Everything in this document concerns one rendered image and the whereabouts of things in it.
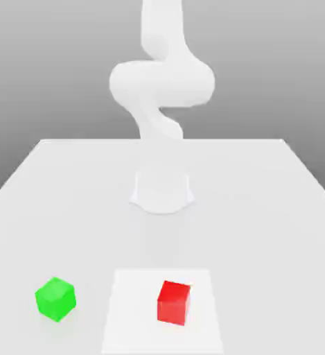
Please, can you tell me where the small green cube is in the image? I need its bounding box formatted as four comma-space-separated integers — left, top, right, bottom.
34, 276, 78, 323

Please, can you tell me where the small red cube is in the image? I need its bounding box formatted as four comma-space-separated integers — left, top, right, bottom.
157, 279, 191, 327

